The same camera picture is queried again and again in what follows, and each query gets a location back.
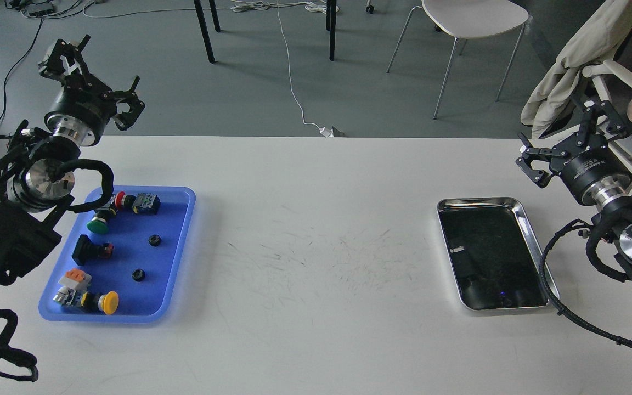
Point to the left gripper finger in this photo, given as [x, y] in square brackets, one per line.
[64, 63]
[126, 119]

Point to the red push button switch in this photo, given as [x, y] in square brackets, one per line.
[122, 201]

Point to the black table leg right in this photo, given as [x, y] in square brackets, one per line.
[331, 17]

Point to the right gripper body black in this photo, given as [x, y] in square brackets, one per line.
[586, 170]

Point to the yellow push button switch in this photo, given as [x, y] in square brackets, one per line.
[88, 301]

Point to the blue plastic tray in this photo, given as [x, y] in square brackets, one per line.
[140, 302]

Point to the silver metal tray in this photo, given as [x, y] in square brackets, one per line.
[494, 255]

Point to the black table leg left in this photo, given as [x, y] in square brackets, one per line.
[199, 10]

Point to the black switch contact block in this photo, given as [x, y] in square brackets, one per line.
[146, 204]

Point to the white chair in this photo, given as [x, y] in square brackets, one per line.
[470, 20]

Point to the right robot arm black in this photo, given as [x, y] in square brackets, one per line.
[608, 235]

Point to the beige jacket on chair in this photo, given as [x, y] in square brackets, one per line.
[595, 41]

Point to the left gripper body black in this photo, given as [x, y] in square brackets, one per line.
[82, 109]

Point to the green push button switch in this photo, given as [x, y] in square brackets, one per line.
[99, 222]

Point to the orange grey terminal block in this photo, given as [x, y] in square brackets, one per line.
[76, 279]

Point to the black table leg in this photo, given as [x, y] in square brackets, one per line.
[199, 10]
[331, 17]

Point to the black square push button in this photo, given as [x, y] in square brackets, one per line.
[85, 250]

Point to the small black gear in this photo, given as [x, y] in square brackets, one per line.
[154, 240]
[138, 275]

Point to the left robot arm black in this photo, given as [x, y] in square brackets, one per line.
[42, 176]

